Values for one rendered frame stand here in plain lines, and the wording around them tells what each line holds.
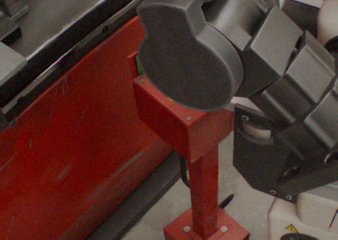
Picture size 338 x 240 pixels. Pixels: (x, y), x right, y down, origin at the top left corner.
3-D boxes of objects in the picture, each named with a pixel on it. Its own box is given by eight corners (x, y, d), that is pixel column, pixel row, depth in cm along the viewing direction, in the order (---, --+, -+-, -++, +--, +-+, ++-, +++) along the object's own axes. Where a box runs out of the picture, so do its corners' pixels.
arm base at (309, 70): (361, 173, 34) (395, 63, 40) (286, 97, 32) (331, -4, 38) (285, 198, 41) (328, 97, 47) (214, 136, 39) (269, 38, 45)
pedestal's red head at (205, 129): (191, 164, 101) (186, 103, 87) (138, 119, 109) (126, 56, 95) (261, 108, 109) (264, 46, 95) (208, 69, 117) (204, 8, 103)
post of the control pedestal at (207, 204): (204, 240, 148) (200, 128, 107) (192, 230, 151) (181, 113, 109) (218, 230, 151) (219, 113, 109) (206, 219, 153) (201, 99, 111)
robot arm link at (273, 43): (296, 91, 35) (317, 45, 38) (188, -9, 33) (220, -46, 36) (226, 131, 43) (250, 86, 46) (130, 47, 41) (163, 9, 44)
